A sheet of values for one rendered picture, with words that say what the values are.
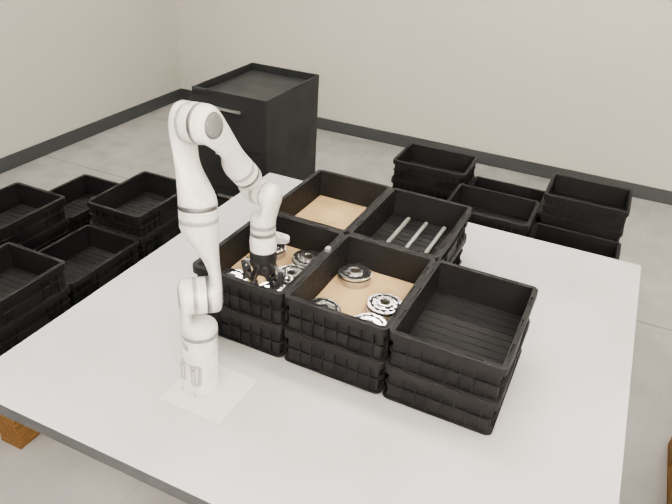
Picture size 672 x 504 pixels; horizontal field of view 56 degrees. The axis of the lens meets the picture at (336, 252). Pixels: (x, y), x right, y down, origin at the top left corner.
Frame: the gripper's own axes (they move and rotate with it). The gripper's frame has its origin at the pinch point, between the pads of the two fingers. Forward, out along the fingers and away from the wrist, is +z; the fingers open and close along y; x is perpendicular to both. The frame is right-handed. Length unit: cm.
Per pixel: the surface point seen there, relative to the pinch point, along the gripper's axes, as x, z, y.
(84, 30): 226, 7, -300
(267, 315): -7.8, 1.6, 6.2
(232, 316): -9.1, 5.2, -4.7
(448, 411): -7, 12, 60
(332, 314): -8.6, -7.0, 26.2
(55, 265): 8, 28, -98
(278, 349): -7.7, 12.2, 9.7
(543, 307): 58, 16, 72
